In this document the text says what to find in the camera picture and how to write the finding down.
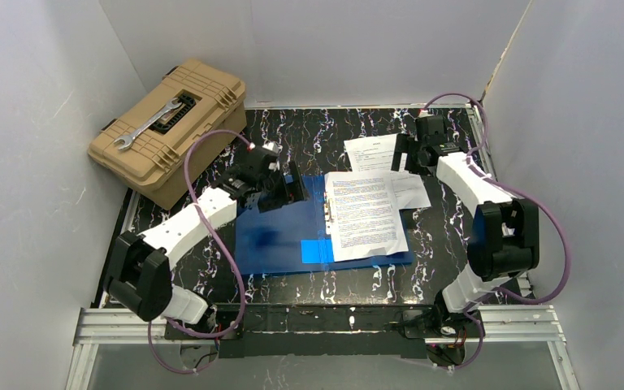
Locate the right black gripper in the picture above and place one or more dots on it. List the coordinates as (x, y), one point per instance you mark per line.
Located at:
(406, 149)

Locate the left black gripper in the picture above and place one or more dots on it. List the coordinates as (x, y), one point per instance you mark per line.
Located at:
(280, 187)

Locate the blue plastic folder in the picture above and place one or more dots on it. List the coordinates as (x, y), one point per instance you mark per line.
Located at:
(293, 239)

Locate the white printed paper files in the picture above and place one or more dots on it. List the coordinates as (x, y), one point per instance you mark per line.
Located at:
(365, 218)

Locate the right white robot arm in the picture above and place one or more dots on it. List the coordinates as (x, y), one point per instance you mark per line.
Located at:
(504, 238)

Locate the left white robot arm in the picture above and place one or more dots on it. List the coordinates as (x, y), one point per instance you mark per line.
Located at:
(138, 274)

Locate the silver folder clip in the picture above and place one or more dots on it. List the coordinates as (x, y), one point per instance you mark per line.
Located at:
(329, 218)

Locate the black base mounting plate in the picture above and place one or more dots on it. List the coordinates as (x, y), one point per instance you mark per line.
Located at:
(407, 331)

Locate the tan plastic toolbox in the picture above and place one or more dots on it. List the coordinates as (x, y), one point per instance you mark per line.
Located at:
(184, 142)

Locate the silver open-end wrench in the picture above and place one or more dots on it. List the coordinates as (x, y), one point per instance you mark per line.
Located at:
(124, 142)

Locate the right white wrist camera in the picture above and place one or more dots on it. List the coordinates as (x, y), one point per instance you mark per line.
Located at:
(425, 113)

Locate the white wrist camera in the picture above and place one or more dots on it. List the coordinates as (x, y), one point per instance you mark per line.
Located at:
(264, 157)
(425, 113)

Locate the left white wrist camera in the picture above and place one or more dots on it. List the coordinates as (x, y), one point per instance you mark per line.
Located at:
(264, 157)

